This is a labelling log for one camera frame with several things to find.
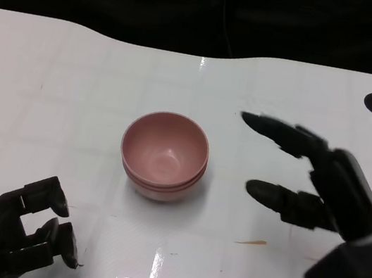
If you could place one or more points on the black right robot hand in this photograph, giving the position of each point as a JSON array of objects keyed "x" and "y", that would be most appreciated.
[{"x": 341, "y": 190}]

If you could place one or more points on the pink plastic bowl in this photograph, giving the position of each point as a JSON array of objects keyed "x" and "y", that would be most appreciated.
[
  {"x": 167, "y": 146},
  {"x": 158, "y": 195},
  {"x": 163, "y": 186}
]

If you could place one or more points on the thin orange wood sliver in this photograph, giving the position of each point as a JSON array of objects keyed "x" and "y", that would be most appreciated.
[{"x": 256, "y": 243}]

